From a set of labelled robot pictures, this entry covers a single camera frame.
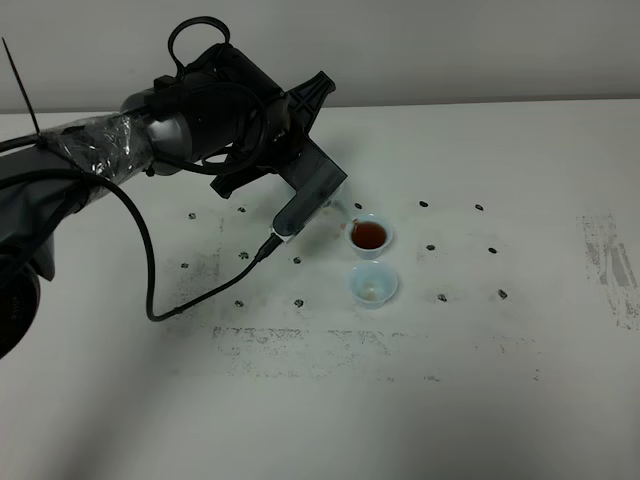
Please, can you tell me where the far light blue teacup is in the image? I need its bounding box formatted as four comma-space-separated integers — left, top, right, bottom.
344, 213, 394, 260

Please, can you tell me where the light blue porcelain teapot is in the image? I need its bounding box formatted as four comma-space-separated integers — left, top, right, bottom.
320, 182, 361, 233

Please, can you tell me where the light blue teacup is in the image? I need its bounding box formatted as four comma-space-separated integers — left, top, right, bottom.
347, 261, 399, 309
344, 213, 394, 260

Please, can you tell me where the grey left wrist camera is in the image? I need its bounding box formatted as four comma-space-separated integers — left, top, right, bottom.
272, 137, 347, 239

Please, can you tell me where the near light blue teacup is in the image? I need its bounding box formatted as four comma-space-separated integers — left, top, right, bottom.
347, 261, 399, 309

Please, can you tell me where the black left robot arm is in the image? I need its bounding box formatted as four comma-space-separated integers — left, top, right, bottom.
1, 43, 346, 353

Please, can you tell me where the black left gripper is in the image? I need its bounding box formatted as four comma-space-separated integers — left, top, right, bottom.
211, 72, 335, 199

